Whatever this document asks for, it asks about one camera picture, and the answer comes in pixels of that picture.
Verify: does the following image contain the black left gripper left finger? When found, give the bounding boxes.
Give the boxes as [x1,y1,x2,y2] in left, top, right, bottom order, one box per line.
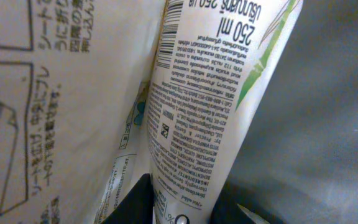
[103,174,154,224]

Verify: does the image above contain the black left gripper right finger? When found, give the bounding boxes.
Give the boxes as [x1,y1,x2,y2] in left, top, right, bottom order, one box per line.
[209,183,285,224]

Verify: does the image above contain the teal small packet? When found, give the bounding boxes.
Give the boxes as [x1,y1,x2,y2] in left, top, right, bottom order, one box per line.
[94,82,149,223]

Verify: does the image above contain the white cream tube gold cap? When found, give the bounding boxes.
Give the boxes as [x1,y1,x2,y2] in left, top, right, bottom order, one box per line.
[146,0,303,223]

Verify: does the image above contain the white snack bag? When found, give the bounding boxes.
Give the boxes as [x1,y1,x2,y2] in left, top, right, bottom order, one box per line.
[0,0,166,223]

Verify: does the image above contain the dark grey plastic basket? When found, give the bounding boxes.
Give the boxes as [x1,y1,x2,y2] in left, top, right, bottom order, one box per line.
[226,0,358,223]

